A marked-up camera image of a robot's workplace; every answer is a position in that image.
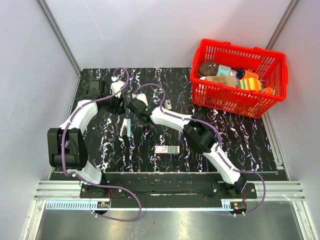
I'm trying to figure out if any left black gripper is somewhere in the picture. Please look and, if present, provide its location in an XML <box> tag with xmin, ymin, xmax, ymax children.
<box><xmin>101</xmin><ymin>90</ymin><xmax>126</xmax><ymax>116</ymax></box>

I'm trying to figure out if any staple box with staples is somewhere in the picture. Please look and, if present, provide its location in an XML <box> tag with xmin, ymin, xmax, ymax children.
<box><xmin>154</xmin><ymin>145</ymin><xmax>180</xmax><ymax>154</ymax></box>

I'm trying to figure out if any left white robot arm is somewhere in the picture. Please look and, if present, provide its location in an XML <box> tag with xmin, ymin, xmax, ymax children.
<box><xmin>47</xmin><ymin>80</ymin><xmax>126</xmax><ymax>198</ymax></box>

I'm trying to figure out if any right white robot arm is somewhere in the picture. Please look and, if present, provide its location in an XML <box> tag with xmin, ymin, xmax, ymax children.
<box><xmin>127</xmin><ymin>98</ymin><xmax>247</xmax><ymax>198</ymax></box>

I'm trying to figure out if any brown round object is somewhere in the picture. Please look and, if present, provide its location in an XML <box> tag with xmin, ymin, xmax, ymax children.
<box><xmin>199</xmin><ymin>61</ymin><xmax>219</xmax><ymax>77</ymax></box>

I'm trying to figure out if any teal small box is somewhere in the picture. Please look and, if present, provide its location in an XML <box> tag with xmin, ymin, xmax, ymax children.
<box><xmin>217</xmin><ymin>64</ymin><xmax>231</xmax><ymax>76</ymax></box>

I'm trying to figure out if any cardboard box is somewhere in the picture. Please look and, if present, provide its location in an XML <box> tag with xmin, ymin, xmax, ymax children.
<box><xmin>200</xmin><ymin>75</ymin><xmax>239</xmax><ymax>88</ymax></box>

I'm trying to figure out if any orange bottle blue cap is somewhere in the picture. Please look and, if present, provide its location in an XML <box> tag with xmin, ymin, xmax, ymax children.
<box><xmin>235</xmin><ymin>68</ymin><xmax>260</xmax><ymax>80</ymax></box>

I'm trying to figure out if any yellow green sponge pack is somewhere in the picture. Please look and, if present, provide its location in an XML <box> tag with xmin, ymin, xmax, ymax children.
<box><xmin>239</xmin><ymin>77</ymin><xmax>263</xmax><ymax>91</ymax></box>

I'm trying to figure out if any orange small package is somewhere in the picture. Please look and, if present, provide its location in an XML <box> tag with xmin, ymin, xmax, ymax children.
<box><xmin>260</xmin><ymin>87</ymin><xmax>275</xmax><ymax>95</ymax></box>

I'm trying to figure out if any red plastic basket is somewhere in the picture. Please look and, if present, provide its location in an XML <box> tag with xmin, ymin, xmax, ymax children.
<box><xmin>189</xmin><ymin>39</ymin><xmax>289</xmax><ymax>119</ymax></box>

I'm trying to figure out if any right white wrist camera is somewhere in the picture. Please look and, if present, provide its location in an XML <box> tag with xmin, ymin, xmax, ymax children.
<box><xmin>132</xmin><ymin>93</ymin><xmax>149</xmax><ymax>106</ymax></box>

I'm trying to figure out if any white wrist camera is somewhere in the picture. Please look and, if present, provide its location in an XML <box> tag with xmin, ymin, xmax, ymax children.
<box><xmin>132</xmin><ymin>93</ymin><xmax>149</xmax><ymax>106</ymax></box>
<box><xmin>110</xmin><ymin>76</ymin><xmax>125</xmax><ymax>98</ymax></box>

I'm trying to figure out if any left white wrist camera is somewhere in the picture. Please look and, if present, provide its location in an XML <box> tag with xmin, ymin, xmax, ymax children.
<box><xmin>110</xmin><ymin>76</ymin><xmax>125</xmax><ymax>98</ymax></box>

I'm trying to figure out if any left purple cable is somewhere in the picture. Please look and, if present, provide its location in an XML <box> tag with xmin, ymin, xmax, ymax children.
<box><xmin>60</xmin><ymin>66</ymin><xmax>142</xmax><ymax>222</ymax></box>

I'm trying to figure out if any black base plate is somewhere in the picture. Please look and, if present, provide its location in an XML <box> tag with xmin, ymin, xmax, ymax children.
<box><xmin>80</xmin><ymin>173</ymin><xmax>257</xmax><ymax>209</ymax></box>

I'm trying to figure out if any aluminium rail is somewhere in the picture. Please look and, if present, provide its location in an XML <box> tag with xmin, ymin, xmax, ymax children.
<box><xmin>33</xmin><ymin>181</ymin><xmax>305</xmax><ymax>212</ymax></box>

